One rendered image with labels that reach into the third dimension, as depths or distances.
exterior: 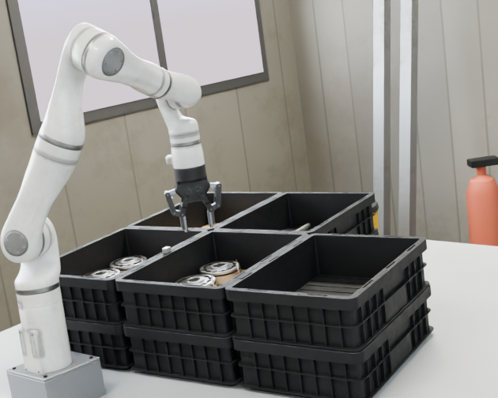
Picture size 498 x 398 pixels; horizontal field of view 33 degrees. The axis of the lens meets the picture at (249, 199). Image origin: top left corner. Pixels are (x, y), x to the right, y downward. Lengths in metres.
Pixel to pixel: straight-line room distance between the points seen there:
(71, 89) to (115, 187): 2.33
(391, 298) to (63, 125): 0.75
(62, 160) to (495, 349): 1.00
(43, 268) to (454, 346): 0.91
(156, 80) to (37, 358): 0.64
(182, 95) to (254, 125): 2.83
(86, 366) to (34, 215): 0.35
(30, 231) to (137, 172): 2.39
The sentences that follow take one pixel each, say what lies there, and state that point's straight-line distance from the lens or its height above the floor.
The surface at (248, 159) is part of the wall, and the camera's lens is 4.68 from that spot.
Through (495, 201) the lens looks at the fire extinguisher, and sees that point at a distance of 4.04.
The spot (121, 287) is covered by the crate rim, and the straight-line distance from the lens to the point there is 1.91.
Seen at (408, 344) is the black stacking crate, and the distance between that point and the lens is 1.86.
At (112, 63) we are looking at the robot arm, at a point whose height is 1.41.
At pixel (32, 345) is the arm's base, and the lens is 1.85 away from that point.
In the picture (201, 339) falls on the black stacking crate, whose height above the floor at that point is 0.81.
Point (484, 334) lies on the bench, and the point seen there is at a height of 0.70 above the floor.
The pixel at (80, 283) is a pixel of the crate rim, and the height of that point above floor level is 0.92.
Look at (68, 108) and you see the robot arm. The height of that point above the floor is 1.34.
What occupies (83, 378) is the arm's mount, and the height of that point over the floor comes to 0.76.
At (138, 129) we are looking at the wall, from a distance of 4.13.
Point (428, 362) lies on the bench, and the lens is 1.86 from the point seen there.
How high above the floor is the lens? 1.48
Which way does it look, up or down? 13 degrees down
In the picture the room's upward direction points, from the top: 8 degrees counter-clockwise
